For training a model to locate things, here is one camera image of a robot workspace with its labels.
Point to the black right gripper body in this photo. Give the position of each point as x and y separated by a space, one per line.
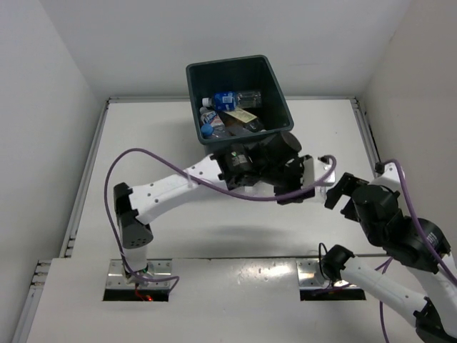
363 226

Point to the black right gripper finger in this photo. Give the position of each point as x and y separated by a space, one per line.
349 211
345 186

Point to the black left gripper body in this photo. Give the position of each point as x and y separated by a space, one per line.
289 174

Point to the small clear blue label bottle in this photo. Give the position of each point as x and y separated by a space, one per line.
231 100

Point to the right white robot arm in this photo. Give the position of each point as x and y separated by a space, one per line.
374 205

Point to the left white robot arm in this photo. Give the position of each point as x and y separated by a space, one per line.
270 170

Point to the dark green plastic bin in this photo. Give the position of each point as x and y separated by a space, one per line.
229 86

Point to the white label bottle in bin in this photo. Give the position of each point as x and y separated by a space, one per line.
210 119

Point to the amber bottle yellow label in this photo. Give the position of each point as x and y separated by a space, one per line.
240 122

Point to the aluminium table edge rail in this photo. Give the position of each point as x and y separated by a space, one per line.
366 133

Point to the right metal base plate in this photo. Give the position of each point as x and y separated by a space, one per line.
310 278

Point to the metal base plate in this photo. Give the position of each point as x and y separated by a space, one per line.
159 270
310 278

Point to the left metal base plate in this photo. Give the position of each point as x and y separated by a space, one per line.
159 270

